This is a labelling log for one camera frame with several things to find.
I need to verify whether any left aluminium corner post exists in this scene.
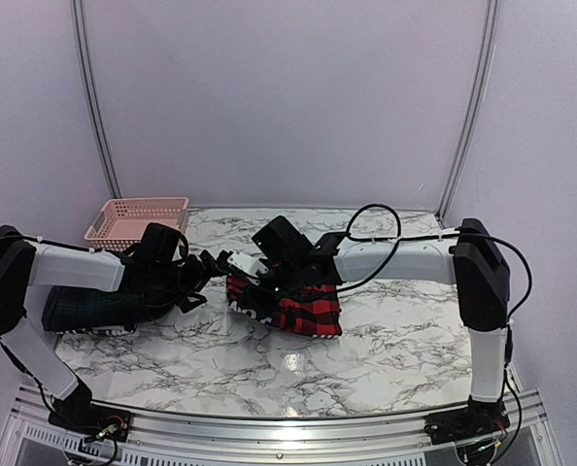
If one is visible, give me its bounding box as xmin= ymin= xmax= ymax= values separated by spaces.
xmin=70 ymin=0 xmax=122 ymax=198

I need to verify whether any folded striped garment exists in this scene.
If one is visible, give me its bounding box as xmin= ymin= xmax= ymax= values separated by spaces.
xmin=56 ymin=324 xmax=138 ymax=337

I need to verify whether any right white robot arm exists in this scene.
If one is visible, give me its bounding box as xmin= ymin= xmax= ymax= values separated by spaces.
xmin=228 ymin=216 xmax=510 ymax=435

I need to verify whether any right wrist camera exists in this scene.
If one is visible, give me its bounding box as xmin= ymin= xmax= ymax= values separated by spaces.
xmin=218 ymin=216 xmax=314 ymax=287

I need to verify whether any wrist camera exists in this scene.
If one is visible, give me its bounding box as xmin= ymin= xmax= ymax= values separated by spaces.
xmin=218 ymin=216 xmax=314 ymax=287
xmin=131 ymin=222 xmax=189 ymax=266

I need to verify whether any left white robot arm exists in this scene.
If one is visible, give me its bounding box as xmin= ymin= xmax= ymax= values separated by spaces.
xmin=0 ymin=223 xmax=220 ymax=432

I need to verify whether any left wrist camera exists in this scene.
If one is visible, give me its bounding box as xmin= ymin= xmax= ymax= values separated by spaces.
xmin=131 ymin=222 xmax=189 ymax=266

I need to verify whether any pink plastic laundry basket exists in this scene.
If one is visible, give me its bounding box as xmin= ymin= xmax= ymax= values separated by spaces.
xmin=84 ymin=197 xmax=189 ymax=251

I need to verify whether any red black plaid garment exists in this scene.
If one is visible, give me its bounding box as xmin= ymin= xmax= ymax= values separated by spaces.
xmin=225 ymin=276 xmax=343 ymax=339

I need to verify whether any right aluminium corner post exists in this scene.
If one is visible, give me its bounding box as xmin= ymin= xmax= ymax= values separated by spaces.
xmin=435 ymin=0 xmax=501 ymax=223

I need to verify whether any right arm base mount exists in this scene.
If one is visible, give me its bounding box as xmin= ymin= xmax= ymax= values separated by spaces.
xmin=424 ymin=384 xmax=511 ymax=445

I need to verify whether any aluminium front frame rail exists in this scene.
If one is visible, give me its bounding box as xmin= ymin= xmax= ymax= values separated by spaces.
xmin=0 ymin=383 xmax=561 ymax=466

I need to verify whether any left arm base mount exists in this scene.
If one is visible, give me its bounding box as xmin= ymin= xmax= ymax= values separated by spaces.
xmin=39 ymin=379 xmax=132 ymax=442

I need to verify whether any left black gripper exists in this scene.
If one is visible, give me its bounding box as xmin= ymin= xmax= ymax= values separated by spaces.
xmin=152 ymin=250 xmax=228 ymax=313

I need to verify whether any dark green plaid garment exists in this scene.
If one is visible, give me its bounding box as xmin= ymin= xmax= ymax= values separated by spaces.
xmin=41 ymin=286 xmax=173 ymax=333

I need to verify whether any aluminium corner post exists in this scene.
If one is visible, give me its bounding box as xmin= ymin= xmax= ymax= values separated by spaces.
xmin=70 ymin=0 xmax=122 ymax=198
xmin=435 ymin=0 xmax=501 ymax=223

